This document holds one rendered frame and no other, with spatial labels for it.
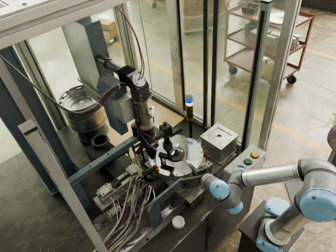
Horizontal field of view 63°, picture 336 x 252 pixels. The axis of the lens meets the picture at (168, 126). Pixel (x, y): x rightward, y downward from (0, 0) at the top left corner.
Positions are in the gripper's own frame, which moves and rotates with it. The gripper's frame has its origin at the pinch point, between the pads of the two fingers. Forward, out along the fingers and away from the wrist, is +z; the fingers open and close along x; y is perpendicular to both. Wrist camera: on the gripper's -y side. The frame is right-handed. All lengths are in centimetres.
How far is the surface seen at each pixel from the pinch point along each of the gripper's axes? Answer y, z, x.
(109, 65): -23, -7, 65
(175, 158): -1.5, 13.9, 5.5
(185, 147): 8.0, 19.5, 8.0
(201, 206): 3.1, 6.2, -25.3
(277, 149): 125, 100, -53
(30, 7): -41, -84, 71
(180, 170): -2.3, 7.3, -0.2
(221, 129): 38.4, 28.5, 7.7
